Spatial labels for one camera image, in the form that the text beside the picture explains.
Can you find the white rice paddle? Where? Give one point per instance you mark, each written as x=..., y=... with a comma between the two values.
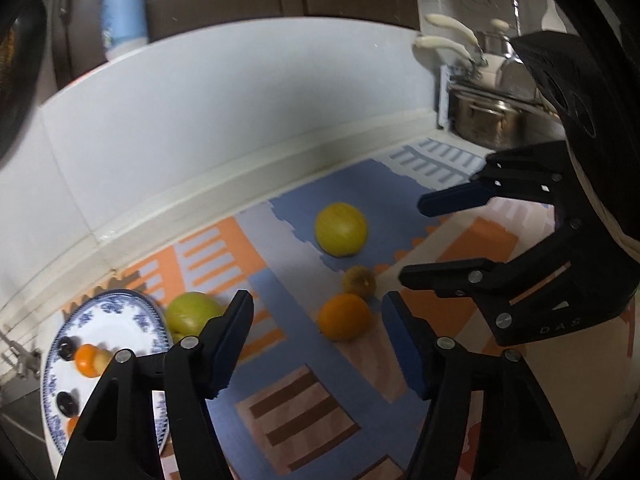
x=550, y=15

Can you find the metal spatula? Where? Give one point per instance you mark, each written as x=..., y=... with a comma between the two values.
x=515, y=5

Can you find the blue rimmed white plate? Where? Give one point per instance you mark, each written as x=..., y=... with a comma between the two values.
x=125, y=320

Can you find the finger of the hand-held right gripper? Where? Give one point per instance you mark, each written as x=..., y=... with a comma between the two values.
x=452, y=200
x=445, y=275

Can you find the orange tangerine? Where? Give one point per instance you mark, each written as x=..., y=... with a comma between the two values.
x=72, y=425
x=86, y=360
x=345, y=316

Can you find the white plastic rack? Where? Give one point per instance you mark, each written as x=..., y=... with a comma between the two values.
x=444, y=95

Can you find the slim chrome faucet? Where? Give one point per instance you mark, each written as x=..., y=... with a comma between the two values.
x=22, y=357

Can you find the large steel pot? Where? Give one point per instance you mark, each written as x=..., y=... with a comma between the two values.
x=490, y=120

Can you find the patterned foam mat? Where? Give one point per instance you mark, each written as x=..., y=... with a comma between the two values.
x=300, y=360

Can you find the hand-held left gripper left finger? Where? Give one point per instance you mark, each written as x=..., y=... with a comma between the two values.
x=227, y=355

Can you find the green apple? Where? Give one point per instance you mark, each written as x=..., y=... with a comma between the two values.
x=190, y=312

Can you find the large yellow citrus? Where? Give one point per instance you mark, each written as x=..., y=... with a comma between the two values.
x=341, y=228

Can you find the dark plum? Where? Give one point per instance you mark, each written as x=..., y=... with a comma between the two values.
x=66, y=349
x=66, y=402

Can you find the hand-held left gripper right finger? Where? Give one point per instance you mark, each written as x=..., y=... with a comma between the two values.
x=405, y=355

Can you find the steel sink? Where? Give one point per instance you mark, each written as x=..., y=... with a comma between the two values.
x=20, y=430

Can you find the blue pump bottle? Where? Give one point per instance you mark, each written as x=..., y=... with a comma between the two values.
x=122, y=10

